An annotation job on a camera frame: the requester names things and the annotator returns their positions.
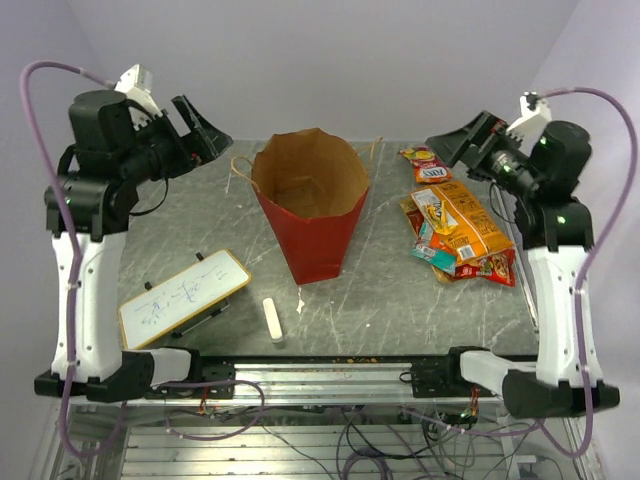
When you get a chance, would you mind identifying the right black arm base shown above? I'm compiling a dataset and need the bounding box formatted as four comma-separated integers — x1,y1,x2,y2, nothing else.
409,346,488,399

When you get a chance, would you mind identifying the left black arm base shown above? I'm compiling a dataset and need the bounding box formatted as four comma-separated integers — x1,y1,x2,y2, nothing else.
143,363,236,400

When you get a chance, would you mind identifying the small whiteboard orange frame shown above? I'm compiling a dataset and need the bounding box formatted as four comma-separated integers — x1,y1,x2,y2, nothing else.
119,249,252,350

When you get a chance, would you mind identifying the aluminium extrusion frame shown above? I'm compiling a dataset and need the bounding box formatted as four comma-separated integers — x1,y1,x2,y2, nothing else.
33,357,604,479

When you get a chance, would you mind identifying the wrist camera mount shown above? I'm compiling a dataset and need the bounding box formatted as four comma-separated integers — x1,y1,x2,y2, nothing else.
506,92,552,142
114,64,163,130

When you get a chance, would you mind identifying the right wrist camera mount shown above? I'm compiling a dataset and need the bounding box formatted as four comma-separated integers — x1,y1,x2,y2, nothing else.
506,92,552,142

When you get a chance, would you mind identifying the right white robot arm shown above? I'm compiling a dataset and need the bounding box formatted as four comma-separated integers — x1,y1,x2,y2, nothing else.
426,111,620,419

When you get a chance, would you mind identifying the white marker eraser stick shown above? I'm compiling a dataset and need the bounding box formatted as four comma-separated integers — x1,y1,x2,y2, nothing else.
262,297,284,348

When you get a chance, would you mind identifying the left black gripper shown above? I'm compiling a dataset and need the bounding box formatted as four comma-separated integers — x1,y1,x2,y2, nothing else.
119,93,234,186

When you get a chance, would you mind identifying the red yellow snack packet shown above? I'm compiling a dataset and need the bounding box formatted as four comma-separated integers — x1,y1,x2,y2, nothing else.
454,248,516,287

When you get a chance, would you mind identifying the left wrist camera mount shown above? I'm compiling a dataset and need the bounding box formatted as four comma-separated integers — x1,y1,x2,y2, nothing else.
114,64,163,130

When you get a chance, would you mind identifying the colourful fruit candy packet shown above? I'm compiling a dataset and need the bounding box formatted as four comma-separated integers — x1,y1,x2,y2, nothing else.
399,146,452,184

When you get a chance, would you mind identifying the teal snack packet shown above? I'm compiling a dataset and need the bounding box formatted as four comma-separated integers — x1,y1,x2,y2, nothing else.
411,222,457,275

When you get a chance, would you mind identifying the yellow M&M candy packet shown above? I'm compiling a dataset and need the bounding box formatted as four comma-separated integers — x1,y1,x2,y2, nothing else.
410,188,458,235

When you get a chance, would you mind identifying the yellow orange snack box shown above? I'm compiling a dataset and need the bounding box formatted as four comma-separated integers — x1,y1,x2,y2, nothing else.
413,180,513,267

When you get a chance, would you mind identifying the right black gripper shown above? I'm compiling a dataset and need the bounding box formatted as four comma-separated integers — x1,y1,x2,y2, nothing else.
426,110,542,199

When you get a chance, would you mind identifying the gold teal chips bag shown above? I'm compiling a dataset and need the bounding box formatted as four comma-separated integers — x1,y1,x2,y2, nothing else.
399,197,459,283

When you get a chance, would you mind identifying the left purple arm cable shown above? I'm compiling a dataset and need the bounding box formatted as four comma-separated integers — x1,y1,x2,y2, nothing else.
19,60,266,457

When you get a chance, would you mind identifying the red paper bag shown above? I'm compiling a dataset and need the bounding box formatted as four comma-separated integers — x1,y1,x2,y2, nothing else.
230,128,382,285

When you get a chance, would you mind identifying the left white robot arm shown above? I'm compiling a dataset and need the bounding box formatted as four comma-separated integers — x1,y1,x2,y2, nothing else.
34,90,233,403

